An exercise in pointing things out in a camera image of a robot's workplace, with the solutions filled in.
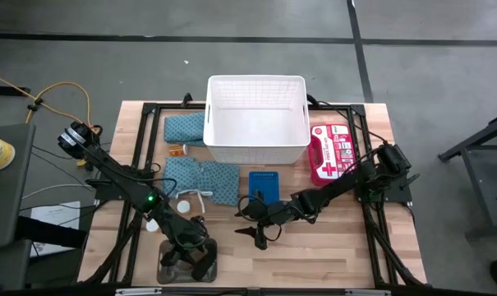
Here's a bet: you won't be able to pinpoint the black flat floor bar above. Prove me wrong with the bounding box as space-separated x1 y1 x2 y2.
0 85 31 96

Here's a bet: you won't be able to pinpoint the white paper sheet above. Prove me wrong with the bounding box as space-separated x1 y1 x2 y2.
29 200 81 258

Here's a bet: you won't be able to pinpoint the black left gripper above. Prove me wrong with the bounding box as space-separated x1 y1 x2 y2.
160 220 210 267

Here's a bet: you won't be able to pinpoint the black metal stand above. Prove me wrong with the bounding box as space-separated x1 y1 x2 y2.
438 111 497 242

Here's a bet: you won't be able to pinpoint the small blue plastic basket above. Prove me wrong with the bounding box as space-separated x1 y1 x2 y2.
247 170 281 206

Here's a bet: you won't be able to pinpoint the large white plastic basket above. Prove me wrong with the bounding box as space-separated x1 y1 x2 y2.
202 74 312 165

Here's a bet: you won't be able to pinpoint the blue patterned cloth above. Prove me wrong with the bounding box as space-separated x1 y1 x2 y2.
163 111 208 148

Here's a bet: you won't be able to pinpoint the grey side cart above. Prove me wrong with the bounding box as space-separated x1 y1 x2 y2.
0 123 89 291

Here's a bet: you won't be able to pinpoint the red first aid kit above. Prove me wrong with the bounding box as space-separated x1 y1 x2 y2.
307 123 359 188

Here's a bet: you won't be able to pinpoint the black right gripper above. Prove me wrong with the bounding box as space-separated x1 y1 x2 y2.
233 187 292 250

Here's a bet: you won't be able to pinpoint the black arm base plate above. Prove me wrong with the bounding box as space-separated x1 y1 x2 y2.
357 174 421 205
94 168 154 202

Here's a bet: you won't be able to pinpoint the yellow extension cable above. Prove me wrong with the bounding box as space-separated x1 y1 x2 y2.
0 69 94 168

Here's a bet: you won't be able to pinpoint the grey plastic tray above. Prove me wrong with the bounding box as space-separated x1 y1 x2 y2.
156 238 219 285

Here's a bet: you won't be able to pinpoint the white cable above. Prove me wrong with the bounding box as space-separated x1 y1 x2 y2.
21 183 97 202

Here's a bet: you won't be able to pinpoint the blue patterned gown white ties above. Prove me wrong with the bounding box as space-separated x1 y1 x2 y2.
162 155 241 215

